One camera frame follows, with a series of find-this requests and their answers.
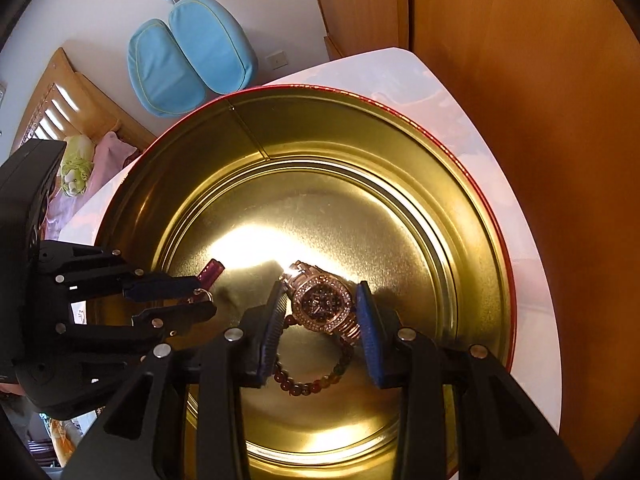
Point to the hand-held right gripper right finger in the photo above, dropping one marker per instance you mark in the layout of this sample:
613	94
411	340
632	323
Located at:
371	340

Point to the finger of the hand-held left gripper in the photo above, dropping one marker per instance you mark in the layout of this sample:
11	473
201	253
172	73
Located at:
165	285
175	314

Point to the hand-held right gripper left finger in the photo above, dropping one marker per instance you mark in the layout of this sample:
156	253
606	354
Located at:
270	335

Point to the dark red tube charm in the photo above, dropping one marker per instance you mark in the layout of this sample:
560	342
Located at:
212	271

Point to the rose gold rhinestone watch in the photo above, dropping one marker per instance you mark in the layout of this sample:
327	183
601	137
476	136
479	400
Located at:
315	302

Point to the round gold tin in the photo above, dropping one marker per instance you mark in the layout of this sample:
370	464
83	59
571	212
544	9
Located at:
350	185

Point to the green plush doll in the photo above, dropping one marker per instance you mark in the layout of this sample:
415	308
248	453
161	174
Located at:
75	170

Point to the pink blanket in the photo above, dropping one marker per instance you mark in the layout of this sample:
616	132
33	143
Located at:
112	152

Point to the wooden bed headboard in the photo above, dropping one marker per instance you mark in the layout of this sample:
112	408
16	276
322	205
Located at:
60	75

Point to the orange printed cloth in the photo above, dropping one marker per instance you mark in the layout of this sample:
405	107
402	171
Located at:
65	435

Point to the blue cushioned chair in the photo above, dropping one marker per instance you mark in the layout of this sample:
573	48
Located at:
210	45

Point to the white tablecloth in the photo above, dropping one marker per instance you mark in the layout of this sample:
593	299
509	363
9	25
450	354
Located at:
425	75

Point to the wooden wardrobe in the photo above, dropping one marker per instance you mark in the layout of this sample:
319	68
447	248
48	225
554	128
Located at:
525	85

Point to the white wall socket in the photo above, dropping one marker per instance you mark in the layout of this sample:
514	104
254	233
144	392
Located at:
279	60

